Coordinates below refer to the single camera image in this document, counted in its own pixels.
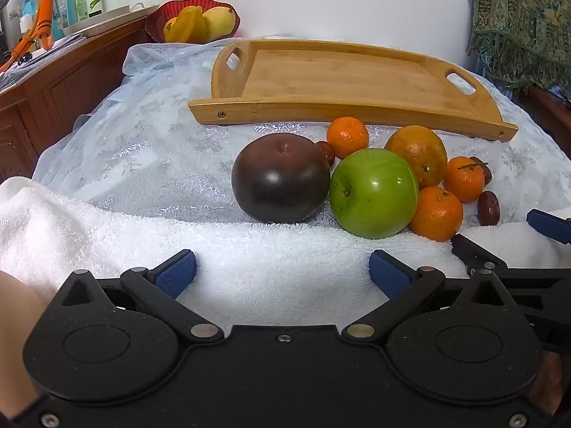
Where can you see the snowflake print tablecloth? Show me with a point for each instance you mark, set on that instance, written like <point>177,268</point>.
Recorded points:
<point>156,142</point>

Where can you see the stack of papers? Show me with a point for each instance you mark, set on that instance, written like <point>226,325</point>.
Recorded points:
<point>58,45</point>

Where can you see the white plastic tray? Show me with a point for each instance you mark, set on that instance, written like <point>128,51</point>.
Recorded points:
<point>107,20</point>

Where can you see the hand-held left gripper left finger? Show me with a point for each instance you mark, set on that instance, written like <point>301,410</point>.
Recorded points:
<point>176,273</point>

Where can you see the large greenish orange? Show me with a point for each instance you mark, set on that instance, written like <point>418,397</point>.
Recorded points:
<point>419,151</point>

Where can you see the wooden bamboo tray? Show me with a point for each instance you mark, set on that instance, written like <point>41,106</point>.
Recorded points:
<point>334,76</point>

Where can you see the person's bare leg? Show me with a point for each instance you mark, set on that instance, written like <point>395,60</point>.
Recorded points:
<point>13,330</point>

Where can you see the red date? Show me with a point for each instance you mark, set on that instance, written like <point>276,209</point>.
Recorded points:
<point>327,151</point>
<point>487,174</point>
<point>488,208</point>

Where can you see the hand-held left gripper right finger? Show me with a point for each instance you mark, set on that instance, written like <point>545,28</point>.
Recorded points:
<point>390,274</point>

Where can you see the red glass fruit bowl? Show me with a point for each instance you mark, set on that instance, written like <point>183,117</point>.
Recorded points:
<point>154,24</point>

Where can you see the dark purple round fruit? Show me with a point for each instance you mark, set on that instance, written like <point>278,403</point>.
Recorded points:
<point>281,178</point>

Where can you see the yellow mango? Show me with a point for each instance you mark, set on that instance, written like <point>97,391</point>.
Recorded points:
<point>218,22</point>

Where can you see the white towel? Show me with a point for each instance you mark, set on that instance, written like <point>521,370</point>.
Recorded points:
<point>89,240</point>

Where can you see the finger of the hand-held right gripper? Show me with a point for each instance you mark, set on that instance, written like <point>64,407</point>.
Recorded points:
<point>546,227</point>
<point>475,252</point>

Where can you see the brown wooden cabinet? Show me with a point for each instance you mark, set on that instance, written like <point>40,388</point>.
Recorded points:
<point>53,93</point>

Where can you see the green apple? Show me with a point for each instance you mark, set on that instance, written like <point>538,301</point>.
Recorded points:
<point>374,196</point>

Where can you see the small white bottle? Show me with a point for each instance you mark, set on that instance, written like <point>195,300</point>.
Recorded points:
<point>25,24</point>

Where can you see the green patterned scarf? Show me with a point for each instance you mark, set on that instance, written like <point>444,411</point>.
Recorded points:
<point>522,22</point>

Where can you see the small tangerine with stem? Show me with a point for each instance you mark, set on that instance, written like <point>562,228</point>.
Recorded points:
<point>464,183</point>

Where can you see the yellow starfruit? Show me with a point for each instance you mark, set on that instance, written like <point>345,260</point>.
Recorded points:
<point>187,26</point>

